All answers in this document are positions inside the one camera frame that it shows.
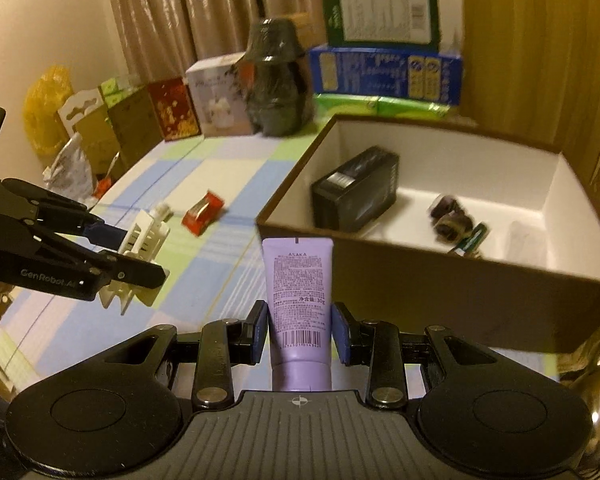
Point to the olive gold box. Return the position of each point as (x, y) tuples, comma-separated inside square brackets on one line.
[(132, 125)]

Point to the red snack packet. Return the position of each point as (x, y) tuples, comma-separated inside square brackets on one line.
[(202, 212)]

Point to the checked cloth desktop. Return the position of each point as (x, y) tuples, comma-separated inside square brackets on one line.
[(220, 170)]

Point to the green tissue pack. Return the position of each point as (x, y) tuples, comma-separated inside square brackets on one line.
[(415, 109), (345, 107)]

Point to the black box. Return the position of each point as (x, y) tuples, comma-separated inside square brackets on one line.
[(355, 190)]

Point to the brown cardboard box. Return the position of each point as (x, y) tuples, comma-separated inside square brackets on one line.
[(430, 300)]

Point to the white humidifier box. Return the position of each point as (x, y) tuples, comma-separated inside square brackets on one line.
[(217, 100)]

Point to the purple tube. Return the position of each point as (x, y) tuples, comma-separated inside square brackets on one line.
[(300, 285)]

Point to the yellow plastic bag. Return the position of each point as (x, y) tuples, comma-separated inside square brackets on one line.
[(45, 110)]

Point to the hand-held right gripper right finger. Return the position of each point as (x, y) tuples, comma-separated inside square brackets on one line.
[(341, 335)]

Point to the green lip balm tube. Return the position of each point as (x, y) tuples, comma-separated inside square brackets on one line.
[(470, 241)]

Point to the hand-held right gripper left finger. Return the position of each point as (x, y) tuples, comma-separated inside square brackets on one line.
[(258, 331)]

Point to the blue carton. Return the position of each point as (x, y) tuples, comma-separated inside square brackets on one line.
[(380, 75)]

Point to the white plastic bag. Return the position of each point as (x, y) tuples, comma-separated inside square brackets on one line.
[(72, 170)]

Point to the beige curtain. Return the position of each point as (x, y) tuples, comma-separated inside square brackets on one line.
[(220, 0)]

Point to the white hair clip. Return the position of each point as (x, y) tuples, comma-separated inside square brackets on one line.
[(140, 240)]

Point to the cotton swab packet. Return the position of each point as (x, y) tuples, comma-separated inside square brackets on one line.
[(527, 242)]

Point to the small orange packet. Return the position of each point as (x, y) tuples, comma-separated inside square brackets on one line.
[(102, 187)]

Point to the red gold-printed box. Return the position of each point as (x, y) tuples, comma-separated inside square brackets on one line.
[(175, 110)]

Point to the small green box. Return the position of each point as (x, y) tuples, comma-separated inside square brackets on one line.
[(115, 87)]

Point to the wrapped black bowl stack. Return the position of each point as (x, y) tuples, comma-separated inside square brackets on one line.
[(277, 85)]

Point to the white hanger card packaging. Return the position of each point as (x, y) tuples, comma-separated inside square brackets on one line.
[(82, 115)]

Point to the small white bottle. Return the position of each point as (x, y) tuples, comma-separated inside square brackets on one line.
[(161, 211)]

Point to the green carton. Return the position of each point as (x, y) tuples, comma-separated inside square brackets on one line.
[(380, 15)]

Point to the wooden cabinet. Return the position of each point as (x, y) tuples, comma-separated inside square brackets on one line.
[(530, 35)]

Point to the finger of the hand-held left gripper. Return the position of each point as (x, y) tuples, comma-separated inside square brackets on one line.
[(45, 265), (55, 210)]

